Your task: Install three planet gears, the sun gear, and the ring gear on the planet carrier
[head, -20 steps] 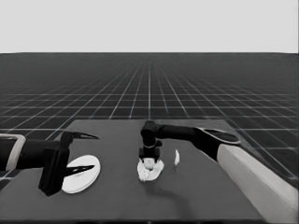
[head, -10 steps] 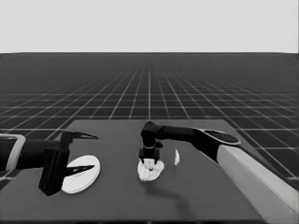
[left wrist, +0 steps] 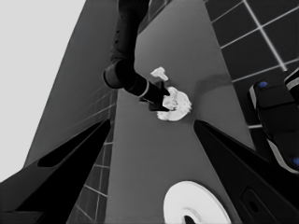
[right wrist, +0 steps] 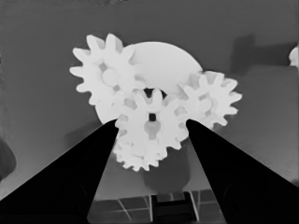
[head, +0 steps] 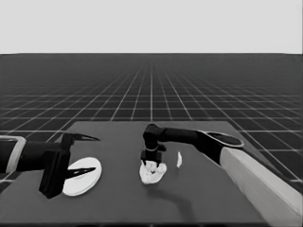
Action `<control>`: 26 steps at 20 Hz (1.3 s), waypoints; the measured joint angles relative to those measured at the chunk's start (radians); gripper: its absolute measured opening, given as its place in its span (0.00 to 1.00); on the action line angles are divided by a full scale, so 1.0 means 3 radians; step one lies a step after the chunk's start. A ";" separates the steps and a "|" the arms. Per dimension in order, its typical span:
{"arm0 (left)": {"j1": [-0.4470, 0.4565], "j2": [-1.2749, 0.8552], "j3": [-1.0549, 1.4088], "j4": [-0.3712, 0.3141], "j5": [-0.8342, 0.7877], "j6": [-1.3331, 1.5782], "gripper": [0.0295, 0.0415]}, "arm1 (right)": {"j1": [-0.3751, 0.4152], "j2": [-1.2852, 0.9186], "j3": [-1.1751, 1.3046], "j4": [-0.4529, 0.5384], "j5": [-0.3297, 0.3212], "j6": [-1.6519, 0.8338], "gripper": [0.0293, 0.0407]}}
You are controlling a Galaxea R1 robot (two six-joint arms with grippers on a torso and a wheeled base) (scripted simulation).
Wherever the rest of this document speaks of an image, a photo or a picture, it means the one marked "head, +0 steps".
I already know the large thick white disc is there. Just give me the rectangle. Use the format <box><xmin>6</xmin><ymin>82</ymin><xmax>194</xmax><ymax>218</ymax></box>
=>
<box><xmin>62</xmin><ymin>156</ymin><xmax>103</xmax><ymax>198</ymax></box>

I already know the small thin white T-shaped piece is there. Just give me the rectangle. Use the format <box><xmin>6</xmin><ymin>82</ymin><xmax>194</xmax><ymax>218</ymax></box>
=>
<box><xmin>176</xmin><ymin>150</ymin><xmax>184</xmax><ymax>169</ymax></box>

